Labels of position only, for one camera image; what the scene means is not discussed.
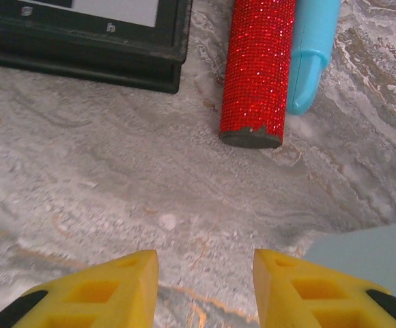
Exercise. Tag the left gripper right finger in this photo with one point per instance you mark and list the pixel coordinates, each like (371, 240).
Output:
(304, 297)

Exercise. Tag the light blue paper box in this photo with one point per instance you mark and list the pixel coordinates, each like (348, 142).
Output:
(372, 253)

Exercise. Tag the red glitter tube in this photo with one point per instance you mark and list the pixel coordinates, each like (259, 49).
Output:
(256, 68)

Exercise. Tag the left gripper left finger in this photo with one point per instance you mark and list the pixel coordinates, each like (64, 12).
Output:
(99, 297)

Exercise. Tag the blue marker pen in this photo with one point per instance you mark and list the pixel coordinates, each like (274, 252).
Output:
(310, 51)

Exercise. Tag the black grey chessboard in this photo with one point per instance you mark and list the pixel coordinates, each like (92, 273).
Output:
(82, 44)

